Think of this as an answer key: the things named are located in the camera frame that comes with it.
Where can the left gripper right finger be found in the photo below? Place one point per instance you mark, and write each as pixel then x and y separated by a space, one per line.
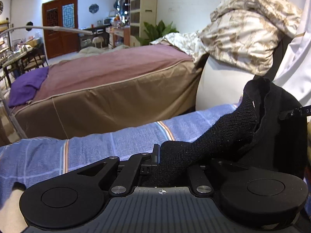
pixel 200 185

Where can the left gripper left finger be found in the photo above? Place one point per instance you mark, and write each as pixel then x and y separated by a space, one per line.
pixel 135 171

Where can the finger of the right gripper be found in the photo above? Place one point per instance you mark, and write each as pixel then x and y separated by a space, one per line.
pixel 296 113

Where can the black knitted garment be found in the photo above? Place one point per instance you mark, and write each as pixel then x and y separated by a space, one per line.
pixel 252 135

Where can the white garment at right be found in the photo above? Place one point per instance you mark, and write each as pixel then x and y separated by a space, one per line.
pixel 294 73

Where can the white pillow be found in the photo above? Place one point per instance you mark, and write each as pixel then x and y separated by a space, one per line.
pixel 220 84

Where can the brown and mauve bed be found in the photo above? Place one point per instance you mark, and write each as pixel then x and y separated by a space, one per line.
pixel 111 91

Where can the beige patterned crumpled duvet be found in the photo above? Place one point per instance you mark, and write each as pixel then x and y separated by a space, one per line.
pixel 242 33

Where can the blue plaid bed sheet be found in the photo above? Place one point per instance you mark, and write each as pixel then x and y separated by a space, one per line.
pixel 33 160

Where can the grey cloth at left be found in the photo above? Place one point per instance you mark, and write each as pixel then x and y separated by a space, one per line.
pixel 12 219

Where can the purple cloth on bed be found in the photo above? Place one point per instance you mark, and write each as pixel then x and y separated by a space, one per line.
pixel 26 86

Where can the green potted plant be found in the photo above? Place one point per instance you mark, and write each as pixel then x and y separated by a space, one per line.
pixel 154 32

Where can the cream drawer cabinet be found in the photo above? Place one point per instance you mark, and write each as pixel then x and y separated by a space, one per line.
pixel 141 11

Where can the dark red wooden door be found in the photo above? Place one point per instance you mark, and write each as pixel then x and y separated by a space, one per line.
pixel 62 13

